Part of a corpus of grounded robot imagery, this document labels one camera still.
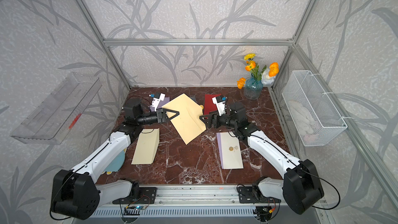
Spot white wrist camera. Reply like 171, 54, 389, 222
212, 95, 227, 116
149, 93, 165, 112

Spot red envelope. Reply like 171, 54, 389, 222
204, 94, 220, 115

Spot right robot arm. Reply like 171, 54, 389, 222
199, 102, 325, 215

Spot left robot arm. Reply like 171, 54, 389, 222
49, 98, 180, 220

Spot pale yellow envelope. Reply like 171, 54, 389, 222
131, 129, 160, 165

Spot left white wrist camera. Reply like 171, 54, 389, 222
149, 93, 165, 112

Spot white wire basket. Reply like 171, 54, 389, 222
282, 70, 347, 147

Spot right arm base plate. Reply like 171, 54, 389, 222
236, 185, 282, 204

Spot white cloth in basket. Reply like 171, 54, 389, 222
289, 100, 318, 144

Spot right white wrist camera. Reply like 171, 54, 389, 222
212, 95, 227, 116

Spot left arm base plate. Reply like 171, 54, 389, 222
112, 187, 157, 205

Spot blue glass vase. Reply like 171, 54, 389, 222
244, 77, 263, 100

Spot tan kraft envelope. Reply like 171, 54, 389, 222
162, 94, 206, 145

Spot cream white envelope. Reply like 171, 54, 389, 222
221, 132, 244, 170

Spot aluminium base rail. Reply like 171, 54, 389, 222
64, 184, 327, 208

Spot clear acrylic wall shelf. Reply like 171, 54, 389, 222
10, 72, 102, 145

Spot orange and yellow flowers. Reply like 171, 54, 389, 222
237, 54, 279, 89

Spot lilac envelope with gold seal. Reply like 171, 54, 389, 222
150, 97, 170, 112

